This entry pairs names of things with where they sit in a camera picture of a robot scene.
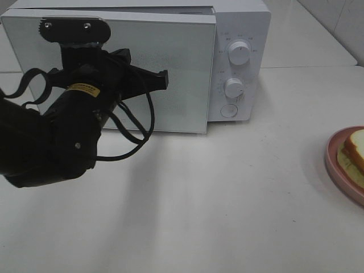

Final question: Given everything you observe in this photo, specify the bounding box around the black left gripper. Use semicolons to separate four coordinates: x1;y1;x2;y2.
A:
47;48;171;129

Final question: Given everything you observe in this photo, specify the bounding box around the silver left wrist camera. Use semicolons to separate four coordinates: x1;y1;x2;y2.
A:
38;16;111;49

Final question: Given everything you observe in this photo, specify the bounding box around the white microwave knob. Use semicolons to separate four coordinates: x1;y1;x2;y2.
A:
224;78;244;98
228;40;251;65

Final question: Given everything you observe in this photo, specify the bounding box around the pink round plate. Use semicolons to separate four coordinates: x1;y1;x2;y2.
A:
324;126;363;207

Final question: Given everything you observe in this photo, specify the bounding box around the white microwave oven body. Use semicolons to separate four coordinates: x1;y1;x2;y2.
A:
1;1;271;125

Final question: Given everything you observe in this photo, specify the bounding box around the white microwave door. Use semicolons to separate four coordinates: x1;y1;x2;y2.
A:
1;9;216;133

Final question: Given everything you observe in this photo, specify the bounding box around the round microwave door button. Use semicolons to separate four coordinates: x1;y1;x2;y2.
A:
220;104;238;118

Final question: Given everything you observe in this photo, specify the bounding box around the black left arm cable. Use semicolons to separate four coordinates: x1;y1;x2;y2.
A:
2;52;156;162

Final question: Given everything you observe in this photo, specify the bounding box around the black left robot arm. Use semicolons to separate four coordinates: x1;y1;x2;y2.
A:
1;48;168;188

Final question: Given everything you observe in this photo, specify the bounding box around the white bread sandwich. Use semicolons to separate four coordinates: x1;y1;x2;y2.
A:
337;129;363;189

